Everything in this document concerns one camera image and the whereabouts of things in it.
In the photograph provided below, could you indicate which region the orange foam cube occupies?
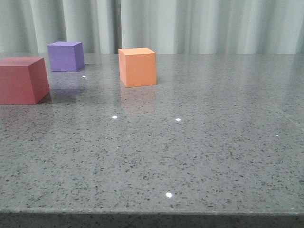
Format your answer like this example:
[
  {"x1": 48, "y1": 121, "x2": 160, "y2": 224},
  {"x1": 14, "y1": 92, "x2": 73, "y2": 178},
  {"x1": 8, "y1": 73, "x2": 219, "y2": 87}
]
[{"x1": 118, "y1": 47, "x2": 157, "y2": 87}]

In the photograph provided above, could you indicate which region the pale green curtain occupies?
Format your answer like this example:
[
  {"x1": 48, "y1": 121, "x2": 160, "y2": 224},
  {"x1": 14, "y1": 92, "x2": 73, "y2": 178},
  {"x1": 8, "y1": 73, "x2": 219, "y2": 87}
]
[{"x1": 0, "y1": 0, "x2": 304, "y2": 54}]

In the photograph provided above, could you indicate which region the purple foam cube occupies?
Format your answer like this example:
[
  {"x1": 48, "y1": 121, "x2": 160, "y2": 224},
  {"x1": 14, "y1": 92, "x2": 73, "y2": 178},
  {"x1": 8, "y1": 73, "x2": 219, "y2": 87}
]
[{"x1": 47, "y1": 41, "x2": 85, "y2": 72}]

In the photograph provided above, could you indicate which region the red foam cube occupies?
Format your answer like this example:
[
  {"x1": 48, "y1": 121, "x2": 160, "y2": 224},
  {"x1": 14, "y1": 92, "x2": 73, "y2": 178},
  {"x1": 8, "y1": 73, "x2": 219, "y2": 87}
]
[{"x1": 0, "y1": 57, "x2": 50, "y2": 105}]

